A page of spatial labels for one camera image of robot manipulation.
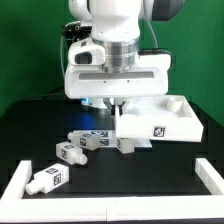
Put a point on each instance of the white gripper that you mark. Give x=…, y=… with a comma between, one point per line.
x=148, y=77

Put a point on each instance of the white square table top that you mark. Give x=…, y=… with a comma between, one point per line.
x=168, y=118

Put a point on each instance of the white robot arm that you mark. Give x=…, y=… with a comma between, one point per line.
x=115, y=27

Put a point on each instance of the white U-shaped fence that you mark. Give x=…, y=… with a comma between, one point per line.
x=14, y=208

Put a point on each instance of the white marker base plate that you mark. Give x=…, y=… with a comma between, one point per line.
x=108, y=138

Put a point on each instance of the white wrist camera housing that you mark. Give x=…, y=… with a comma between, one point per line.
x=86, y=52

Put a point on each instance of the black camera on mount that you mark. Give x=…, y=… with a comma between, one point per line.
x=76, y=28

